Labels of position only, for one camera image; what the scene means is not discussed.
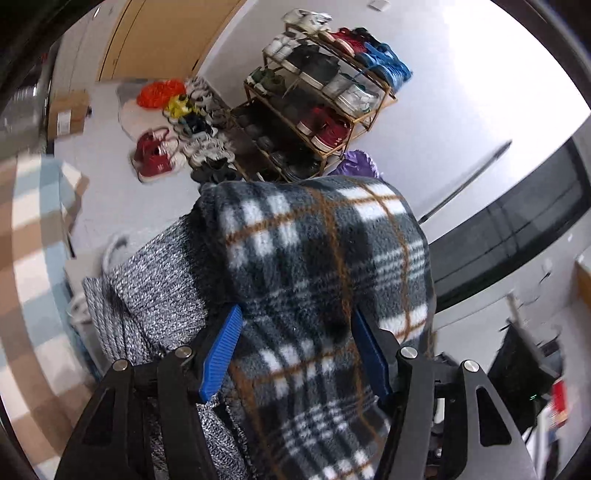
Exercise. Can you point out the cluster of loose sneakers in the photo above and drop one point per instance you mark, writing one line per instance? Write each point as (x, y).
(203, 147)

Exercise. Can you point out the round white rug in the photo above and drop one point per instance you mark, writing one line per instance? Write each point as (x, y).
(129, 115)

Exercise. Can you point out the grey knit sweater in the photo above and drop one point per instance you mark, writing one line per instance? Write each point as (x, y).
(147, 286)

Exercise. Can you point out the red plastic bag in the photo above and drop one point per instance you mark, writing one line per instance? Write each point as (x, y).
(159, 94)

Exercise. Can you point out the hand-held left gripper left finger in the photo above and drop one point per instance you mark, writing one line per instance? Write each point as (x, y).
(221, 355)

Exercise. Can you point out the white wall switch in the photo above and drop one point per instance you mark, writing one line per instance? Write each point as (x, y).
(379, 4)

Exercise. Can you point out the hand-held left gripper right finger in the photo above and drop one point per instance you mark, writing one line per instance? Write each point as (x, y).
(369, 355)

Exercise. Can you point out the red box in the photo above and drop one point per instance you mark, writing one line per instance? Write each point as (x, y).
(559, 399)

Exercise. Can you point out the checked table cloth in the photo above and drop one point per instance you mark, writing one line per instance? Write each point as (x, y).
(27, 277)

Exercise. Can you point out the plaid fleece jacket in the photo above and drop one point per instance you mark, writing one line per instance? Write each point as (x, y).
(314, 258)

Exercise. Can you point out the wooden door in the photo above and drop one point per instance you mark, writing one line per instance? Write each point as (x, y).
(161, 37)

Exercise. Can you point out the cardboard box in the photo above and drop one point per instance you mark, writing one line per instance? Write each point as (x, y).
(67, 115)

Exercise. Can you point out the dark glass partition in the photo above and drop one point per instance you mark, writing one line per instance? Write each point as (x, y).
(508, 240)

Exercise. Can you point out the grey metal rod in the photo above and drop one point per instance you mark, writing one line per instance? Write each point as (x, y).
(471, 177)

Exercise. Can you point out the shoe rack with shoes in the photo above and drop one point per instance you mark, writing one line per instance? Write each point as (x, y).
(318, 69)

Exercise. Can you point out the black screen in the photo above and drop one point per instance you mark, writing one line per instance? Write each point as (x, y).
(517, 374)

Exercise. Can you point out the purple bag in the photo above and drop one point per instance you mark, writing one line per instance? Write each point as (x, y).
(355, 161)

